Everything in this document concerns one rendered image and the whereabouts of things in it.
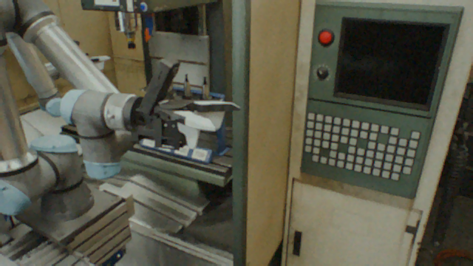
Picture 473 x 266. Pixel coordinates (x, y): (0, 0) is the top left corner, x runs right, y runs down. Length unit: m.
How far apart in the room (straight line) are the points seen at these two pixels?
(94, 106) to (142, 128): 0.10
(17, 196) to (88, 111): 0.32
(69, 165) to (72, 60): 0.32
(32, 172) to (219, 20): 1.64
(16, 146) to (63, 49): 0.25
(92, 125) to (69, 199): 0.41
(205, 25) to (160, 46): 0.39
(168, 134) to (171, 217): 1.17
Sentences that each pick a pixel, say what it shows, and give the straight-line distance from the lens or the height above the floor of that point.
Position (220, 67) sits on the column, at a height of 1.22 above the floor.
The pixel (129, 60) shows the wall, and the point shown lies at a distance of 3.37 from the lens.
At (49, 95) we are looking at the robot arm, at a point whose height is 1.38.
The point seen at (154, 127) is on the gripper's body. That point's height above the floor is 1.55.
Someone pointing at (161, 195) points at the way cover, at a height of 0.74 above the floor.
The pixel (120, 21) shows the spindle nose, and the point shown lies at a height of 1.56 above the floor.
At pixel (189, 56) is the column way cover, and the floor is 1.28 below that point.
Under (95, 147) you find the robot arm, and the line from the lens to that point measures 0.79.
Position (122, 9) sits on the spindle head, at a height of 1.64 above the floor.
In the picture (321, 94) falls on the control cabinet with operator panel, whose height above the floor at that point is 1.39.
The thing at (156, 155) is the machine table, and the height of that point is 0.88.
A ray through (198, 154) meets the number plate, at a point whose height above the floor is 0.93.
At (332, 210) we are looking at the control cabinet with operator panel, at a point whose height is 0.84.
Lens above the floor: 1.83
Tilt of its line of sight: 25 degrees down
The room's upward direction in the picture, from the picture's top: straight up
